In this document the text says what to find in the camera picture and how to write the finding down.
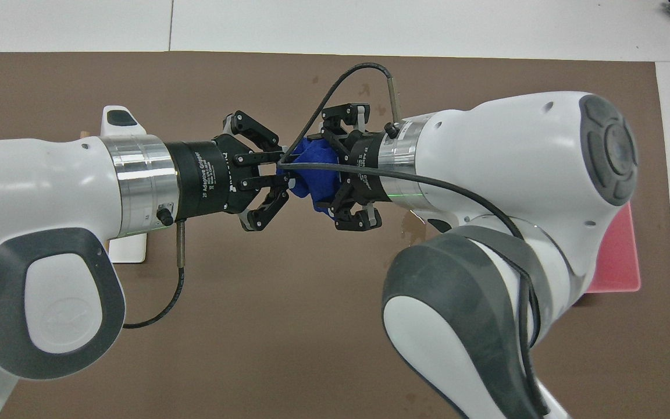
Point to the brown table mat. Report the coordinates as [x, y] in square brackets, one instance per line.
[282, 326]

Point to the white rack with wooden rods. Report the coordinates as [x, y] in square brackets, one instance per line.
[128, 250]

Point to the dark blue towel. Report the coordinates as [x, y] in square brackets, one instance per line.
[314, 183]

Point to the water puddle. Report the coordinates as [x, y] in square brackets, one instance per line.
[413, 227]

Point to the pink plastic tray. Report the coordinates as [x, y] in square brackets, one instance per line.
[617, 256]

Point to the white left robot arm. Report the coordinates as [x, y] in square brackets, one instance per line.
[50, 186]

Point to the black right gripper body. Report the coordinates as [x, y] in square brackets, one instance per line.
[361, 169]

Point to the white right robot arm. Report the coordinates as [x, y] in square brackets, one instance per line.
[486, 163]

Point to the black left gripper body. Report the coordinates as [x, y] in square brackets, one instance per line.
[207, 177]

